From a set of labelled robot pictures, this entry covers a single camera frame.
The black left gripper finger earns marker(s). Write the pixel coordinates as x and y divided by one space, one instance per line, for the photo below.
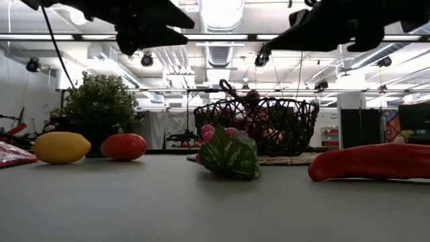
161 38
168 17

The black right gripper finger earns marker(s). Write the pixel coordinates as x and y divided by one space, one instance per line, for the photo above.
319 38
312 17

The orange-red tomato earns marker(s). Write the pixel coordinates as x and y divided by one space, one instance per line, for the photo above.
123 147

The long red chili pepper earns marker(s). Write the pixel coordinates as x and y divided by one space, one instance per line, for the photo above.
369 161

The red grape bunch green leaf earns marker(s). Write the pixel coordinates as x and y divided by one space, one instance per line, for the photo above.
230 154

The yellow lemon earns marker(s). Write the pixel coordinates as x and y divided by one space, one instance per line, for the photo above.
62 148

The red patterned packet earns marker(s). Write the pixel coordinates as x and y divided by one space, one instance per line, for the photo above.
13 154

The background black robot arm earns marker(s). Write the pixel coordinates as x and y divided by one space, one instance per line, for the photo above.
183 137

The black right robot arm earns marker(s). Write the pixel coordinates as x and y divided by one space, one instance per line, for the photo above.
416 13

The green potted plant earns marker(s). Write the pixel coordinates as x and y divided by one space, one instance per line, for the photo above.
100 101

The grey hanging cloth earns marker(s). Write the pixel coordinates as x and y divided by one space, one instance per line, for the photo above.
158 127

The red storage bin rack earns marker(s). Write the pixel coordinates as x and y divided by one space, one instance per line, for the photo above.
331 131

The black partition panel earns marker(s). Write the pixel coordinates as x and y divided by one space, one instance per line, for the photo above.
352 127

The black screen panel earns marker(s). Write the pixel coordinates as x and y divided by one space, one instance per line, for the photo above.
415 117

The colourful patterned cloth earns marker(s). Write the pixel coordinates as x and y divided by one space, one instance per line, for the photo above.
389 131

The round woven straw placemat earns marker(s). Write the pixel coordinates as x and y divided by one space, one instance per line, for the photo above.
285 159

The person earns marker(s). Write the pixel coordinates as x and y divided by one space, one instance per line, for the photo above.
53 122

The red black machine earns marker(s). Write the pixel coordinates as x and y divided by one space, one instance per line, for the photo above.
16 128

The background rig frame bar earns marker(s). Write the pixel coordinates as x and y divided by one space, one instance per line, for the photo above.
336 90

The silver ceiling air duct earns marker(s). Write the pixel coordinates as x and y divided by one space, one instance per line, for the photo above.
220 53

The black aluminium table frame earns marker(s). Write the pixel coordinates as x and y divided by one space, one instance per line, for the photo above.
168 151

